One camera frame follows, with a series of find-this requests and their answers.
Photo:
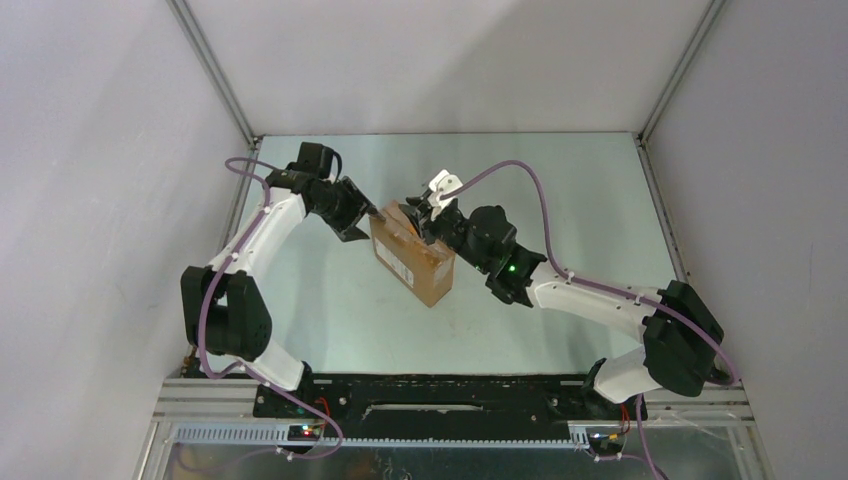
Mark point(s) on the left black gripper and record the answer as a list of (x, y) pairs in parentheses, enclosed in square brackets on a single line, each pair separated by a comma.
[(358, 206)]

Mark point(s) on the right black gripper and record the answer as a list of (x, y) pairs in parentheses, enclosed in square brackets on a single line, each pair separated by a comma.
[(426, 225)]

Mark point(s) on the brown cardboard express box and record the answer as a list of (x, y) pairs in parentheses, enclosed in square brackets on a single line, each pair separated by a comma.
[(427, 270)]

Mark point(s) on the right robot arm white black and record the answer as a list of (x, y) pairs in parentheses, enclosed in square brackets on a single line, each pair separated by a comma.
[(676, 332)]

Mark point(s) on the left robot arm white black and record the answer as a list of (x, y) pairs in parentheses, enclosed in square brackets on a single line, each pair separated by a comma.
[(224, 307)]

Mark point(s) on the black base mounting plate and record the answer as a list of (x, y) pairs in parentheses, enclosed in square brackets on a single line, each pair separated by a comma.
[(462, 408)]

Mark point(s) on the left controller board with leds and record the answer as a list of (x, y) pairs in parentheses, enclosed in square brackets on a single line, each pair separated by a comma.
[(304, 433)]

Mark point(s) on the controller board with leds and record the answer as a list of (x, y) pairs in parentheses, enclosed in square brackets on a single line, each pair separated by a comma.
[(606, 447), (304, 433)]

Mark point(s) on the right controller board with leds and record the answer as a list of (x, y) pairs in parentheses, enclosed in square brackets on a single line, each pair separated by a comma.
[(606, 447)]

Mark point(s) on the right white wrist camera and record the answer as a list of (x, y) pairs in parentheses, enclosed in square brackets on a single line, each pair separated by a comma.
[(440, 191)]

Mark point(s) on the left aluminium frame post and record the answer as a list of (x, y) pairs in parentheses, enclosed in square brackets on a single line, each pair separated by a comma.
[(198, 40)]

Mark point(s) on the aluminium frame post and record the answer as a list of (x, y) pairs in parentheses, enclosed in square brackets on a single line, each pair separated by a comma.
[(683, 64), (198, 40)]

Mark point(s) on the right aluminium frame post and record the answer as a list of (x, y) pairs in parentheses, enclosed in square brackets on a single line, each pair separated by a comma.
[(683, 64)]

